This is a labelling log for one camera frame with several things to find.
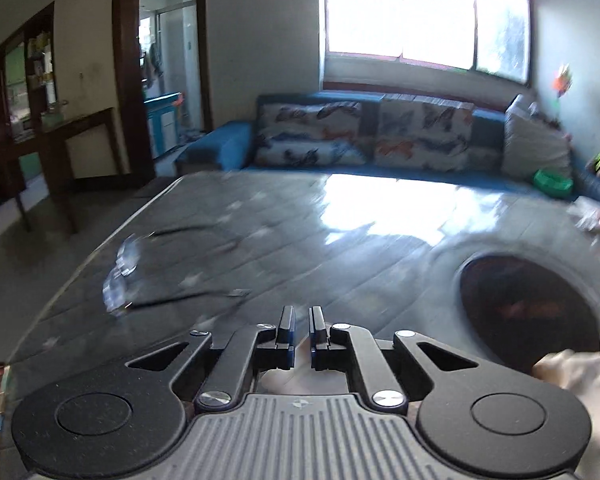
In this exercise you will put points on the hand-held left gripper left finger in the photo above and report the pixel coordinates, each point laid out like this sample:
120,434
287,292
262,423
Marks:
291,334

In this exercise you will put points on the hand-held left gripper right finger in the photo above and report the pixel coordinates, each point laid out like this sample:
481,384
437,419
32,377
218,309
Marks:
312,334

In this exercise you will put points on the cream long-sleeve shirt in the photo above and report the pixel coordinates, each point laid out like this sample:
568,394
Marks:
580,390

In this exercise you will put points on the clear eyeglasses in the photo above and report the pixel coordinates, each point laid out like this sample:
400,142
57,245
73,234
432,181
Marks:
127,256

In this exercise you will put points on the blue sofa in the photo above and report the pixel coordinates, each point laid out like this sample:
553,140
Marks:
230,146

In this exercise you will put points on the wide butterfly print cushion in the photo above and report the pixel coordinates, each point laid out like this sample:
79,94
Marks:
310,132

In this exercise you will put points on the round black table inset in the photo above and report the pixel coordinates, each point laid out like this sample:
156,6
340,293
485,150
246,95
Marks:
530,310

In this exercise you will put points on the square butterfly print cushion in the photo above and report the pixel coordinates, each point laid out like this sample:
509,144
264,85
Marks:
420,132

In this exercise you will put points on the blue play fence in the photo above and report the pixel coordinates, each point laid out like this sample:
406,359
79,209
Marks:
162,117

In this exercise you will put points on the green bowl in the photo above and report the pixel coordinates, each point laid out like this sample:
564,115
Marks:
552,182

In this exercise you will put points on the grey pillow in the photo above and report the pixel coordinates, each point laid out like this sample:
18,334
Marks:
532,145

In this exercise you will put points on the dark wooden side table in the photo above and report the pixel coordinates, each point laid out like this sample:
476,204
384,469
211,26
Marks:
80,122

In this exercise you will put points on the white plastic bag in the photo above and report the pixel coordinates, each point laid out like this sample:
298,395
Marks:
586,212

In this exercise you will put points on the hanging grey cloth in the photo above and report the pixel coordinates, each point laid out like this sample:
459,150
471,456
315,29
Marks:
155,60

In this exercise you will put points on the large window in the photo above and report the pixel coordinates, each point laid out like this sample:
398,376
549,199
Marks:
405,10

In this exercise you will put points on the colourful pinwheel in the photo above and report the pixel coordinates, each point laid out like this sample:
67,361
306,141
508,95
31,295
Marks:
562,80

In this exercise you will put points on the dark wooden cabinet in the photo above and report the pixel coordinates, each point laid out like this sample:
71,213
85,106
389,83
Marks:
0,125

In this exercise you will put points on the dark wooden door frame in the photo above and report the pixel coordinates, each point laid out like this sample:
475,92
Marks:
130,70

